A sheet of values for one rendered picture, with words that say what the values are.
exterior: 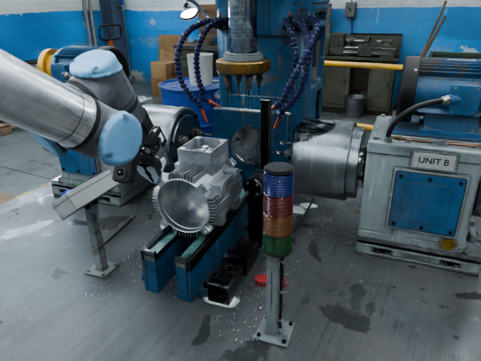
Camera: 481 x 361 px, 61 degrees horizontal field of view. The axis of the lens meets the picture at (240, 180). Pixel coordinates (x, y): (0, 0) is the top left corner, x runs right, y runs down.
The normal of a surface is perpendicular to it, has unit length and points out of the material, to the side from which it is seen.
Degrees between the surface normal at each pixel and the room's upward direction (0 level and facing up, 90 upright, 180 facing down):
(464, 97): 90
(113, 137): 94
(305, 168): 88
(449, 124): 79
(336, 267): 0
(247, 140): 90
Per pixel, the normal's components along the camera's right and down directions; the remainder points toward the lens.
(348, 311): -0.01, -0.91
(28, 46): 0.88, 0.18
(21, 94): 0.77, 0.33
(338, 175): -0.37, 0.41
